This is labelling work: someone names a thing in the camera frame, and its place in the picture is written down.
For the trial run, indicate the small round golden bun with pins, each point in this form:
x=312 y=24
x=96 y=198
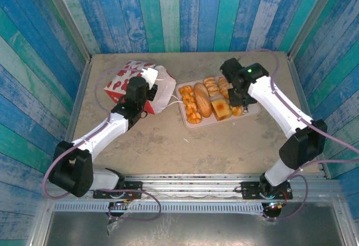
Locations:
x=238 y=111

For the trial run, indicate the red white paper bag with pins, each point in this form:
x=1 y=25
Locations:
x=165 y=94

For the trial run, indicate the square toast bread block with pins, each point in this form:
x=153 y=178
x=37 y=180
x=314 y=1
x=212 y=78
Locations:
x=221 y=109

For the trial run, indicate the short orange twisted bread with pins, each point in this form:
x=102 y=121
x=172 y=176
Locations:
x=186 y=90

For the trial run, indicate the pale pink plastic tray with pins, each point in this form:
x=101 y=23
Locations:
x=213 y=123

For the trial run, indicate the long golden baguette loaf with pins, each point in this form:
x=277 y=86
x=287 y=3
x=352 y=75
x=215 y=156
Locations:
x=202 y=100

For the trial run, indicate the long orange twisted bread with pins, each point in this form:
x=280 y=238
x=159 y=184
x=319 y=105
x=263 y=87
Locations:
x=192 y=108

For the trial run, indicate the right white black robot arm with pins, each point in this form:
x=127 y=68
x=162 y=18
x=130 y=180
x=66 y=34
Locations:
x=280 y=103

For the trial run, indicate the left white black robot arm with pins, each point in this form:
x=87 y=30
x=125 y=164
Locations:
x=103 y=134

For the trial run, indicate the right small circuit board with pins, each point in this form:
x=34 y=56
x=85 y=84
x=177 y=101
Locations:
x=275 y=205

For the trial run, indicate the small circuit board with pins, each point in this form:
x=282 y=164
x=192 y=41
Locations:
x=275 y=205
x=122 y=202

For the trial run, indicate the left small circuit board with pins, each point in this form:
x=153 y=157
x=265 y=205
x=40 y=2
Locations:
x=122 y=202

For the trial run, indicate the grey steel sheet panel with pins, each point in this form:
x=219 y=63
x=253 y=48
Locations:
x=196 y=229

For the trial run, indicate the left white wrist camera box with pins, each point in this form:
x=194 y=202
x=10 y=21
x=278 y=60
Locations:
x=151 y=75

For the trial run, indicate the aluminium table side rail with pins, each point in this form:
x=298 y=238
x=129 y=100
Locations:
x=305 y=103
x=81 y=94

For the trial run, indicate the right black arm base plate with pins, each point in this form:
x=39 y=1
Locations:
x=249 y=191

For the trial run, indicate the aluminium frame post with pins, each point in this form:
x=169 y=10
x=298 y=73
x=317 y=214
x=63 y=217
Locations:
x=67 y=22
x=308 y=19

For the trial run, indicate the aluminium mounting rail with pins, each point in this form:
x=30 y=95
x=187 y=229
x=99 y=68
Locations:
x=190 y=185

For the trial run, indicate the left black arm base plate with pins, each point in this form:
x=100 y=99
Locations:
x=134 y=190

